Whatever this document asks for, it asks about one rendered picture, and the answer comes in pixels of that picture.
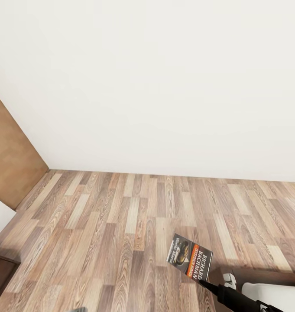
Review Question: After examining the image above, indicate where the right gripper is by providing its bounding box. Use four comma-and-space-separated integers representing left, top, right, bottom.
199, 280, 246, 312

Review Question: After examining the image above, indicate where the hardback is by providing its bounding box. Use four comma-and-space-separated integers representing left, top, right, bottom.
166, 234, 213, 287

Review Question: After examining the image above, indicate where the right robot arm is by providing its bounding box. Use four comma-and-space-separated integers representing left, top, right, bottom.
199, 274, 284, 312

